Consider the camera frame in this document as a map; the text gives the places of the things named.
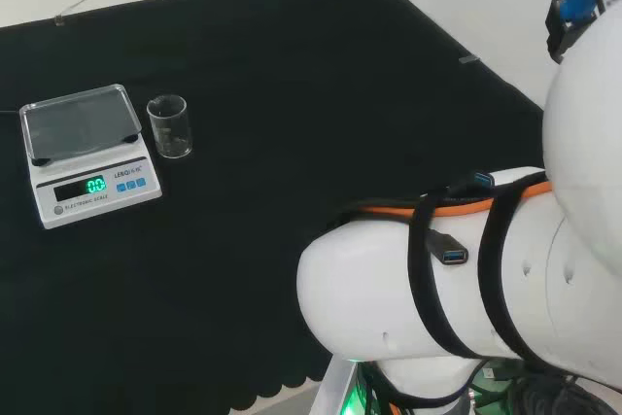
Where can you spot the clear glass beaker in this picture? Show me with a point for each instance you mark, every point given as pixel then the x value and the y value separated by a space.
pixel 170 133

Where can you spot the black bench cloth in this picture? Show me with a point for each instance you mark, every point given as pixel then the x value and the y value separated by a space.
pixel 291 118

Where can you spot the grey cloth clip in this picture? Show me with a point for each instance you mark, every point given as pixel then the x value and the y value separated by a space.
pixel 469 59

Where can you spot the white electronic balance steel pan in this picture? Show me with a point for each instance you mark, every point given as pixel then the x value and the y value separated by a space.
pixel 97 201

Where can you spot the clear cloth clip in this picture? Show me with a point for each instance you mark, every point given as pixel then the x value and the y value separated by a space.
pixel 59 21

